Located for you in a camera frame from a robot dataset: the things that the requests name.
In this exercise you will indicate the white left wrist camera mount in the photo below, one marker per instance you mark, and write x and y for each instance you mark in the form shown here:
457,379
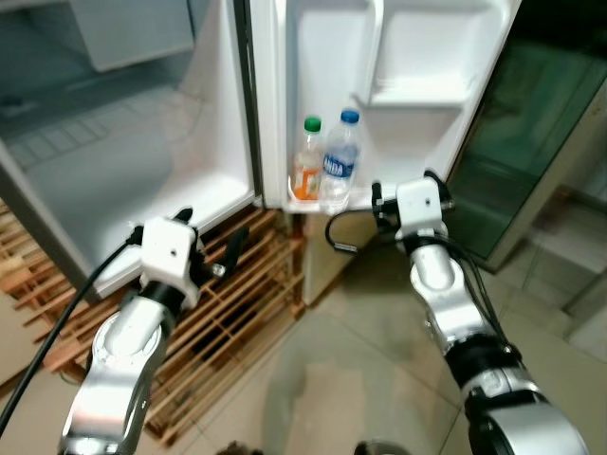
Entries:
169,251

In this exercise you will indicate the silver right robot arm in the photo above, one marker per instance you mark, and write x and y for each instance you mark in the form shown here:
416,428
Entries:
446,284

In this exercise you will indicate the translucent freezer compartment flap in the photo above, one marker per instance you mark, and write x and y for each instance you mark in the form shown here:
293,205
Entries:
133,28

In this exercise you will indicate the clear water bottle blue label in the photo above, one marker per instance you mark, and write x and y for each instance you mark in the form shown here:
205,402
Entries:
340,169

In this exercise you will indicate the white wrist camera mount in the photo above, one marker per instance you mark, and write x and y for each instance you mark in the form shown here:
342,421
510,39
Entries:
169,251
420,204

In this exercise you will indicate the wooden slat rack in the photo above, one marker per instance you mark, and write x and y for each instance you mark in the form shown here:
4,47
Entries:
237,318

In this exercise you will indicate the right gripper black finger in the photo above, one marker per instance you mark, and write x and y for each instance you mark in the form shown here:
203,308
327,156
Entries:
438,187

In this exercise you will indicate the dark robot left leg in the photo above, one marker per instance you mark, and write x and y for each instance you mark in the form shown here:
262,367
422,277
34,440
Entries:
239,449

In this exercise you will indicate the white fridge door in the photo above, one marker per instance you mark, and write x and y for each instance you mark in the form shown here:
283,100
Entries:
417,57

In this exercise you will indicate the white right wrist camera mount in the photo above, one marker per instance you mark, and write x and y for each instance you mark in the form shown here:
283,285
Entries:
420,204

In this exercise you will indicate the dark glass door cabinet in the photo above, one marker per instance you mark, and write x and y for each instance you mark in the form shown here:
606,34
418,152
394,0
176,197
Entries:
531,142

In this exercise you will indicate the silver mini fridge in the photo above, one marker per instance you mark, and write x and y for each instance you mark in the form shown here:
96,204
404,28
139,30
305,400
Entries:
123,142

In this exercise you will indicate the green cap orange drink bottle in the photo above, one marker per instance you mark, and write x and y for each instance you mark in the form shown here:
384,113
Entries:
307,163

